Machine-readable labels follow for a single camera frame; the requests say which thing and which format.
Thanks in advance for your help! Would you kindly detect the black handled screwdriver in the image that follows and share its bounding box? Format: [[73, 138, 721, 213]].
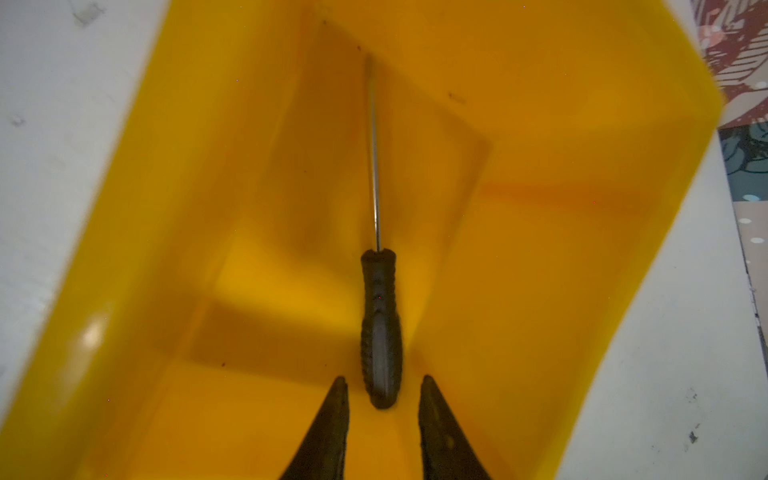
[[361, 55, 403, 410]]

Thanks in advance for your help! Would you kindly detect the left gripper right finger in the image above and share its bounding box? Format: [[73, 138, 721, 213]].
[[418, 375, 491, 480]]

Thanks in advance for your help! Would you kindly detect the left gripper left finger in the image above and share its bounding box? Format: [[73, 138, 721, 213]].
[[280, 376, 350, 480]]

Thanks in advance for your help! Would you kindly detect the yellow plastic bin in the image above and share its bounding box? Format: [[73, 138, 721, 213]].
[[1, 1, 723, 479]]

